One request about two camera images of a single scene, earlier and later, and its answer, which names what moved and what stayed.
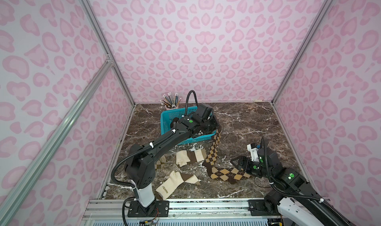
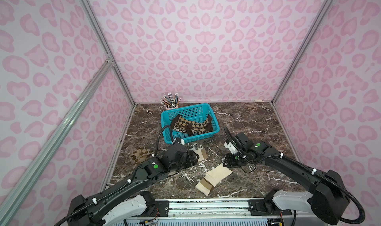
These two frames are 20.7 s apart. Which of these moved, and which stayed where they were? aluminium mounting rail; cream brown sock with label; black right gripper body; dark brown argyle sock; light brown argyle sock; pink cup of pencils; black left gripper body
Moved: black left gripper body; light brown argyle sock; cream brown sock with label; black right gripper body; dark brown argyle sock
Stayed: pink cup of pencils; aluminium mounting rail
